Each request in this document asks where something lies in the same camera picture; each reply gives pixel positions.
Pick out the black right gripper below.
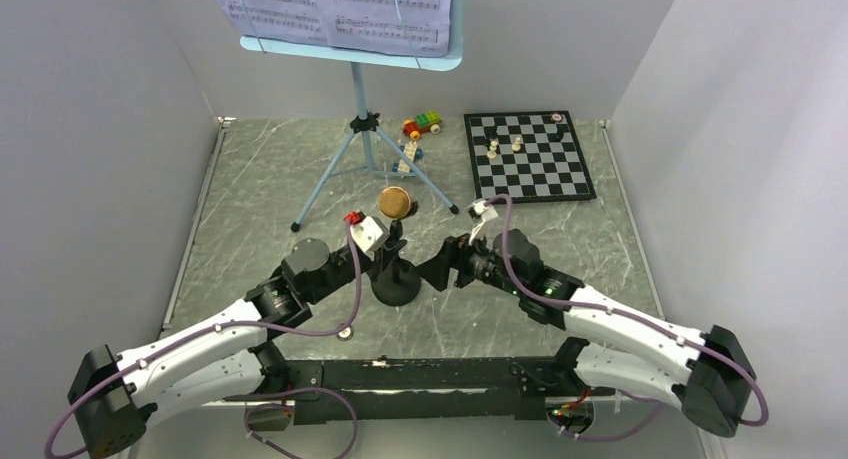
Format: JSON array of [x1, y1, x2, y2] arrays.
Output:
[[414, 225, 524, 297]]

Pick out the black microphone stand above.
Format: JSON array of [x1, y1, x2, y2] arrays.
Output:
[[368, 220, 422, 307]]

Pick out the gold microphone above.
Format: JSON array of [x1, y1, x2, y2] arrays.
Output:
[[377, 186, 418, 220]]

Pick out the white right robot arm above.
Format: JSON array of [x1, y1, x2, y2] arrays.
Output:
[[417, 229, 756, 438]]

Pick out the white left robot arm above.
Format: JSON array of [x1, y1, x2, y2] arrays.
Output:
[[66, 231, 380, 458]]

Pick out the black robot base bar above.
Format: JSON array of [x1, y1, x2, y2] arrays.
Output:
[[287, 356, 614, 425]]

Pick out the small round table insert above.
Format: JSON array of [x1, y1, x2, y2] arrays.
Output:
[[336, 326, 354, 341]]

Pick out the light blue music stand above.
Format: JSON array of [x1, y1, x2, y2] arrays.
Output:
[[240, 0, 464, 232]]

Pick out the white chess piece left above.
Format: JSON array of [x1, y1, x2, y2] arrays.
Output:
[[486, 140, 499, 161]]

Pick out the black white chessboard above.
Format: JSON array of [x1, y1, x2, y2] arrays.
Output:
[[463, 110, 597, 204]]

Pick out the colourful toy brick car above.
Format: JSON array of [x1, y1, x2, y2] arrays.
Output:
[[402, 111, 442, 141]]

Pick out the sheet music pages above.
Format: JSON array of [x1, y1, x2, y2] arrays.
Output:
[[216, 0, 452, 57]]

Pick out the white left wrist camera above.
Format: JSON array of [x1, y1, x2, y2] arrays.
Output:
[[344, 211, 390, 253]]

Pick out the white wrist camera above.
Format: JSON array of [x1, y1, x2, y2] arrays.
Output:
[[344, 211, 390, 253], [467, 199, 499, 244]]

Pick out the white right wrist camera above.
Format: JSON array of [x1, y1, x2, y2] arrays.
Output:
[[467, 199, 499, 244]]

